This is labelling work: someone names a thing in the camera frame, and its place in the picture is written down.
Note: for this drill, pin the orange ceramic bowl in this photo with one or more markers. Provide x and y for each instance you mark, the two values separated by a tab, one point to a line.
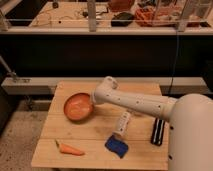
78	107

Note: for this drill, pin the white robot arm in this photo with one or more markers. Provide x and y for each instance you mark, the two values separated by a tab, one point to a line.
190	119

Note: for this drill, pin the white plastic bottle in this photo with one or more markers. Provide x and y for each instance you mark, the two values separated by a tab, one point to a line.
122	124

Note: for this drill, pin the blue sponge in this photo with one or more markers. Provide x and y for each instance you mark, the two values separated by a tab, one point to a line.
117	146

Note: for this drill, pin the black pouch on bench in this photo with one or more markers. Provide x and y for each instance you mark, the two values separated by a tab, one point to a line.
122	19

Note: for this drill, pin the black rectangular remote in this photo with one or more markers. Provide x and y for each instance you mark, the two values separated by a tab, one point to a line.
158	132

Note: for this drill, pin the orange toy carrot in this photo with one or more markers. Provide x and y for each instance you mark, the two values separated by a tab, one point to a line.
66	149

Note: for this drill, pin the orange crate on bench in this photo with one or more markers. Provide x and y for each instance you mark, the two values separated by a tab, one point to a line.
151	17

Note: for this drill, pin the grey metal post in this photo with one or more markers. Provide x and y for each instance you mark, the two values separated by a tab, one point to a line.
91	6

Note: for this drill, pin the metal clamp bracket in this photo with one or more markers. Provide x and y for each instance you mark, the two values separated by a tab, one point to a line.
17	79

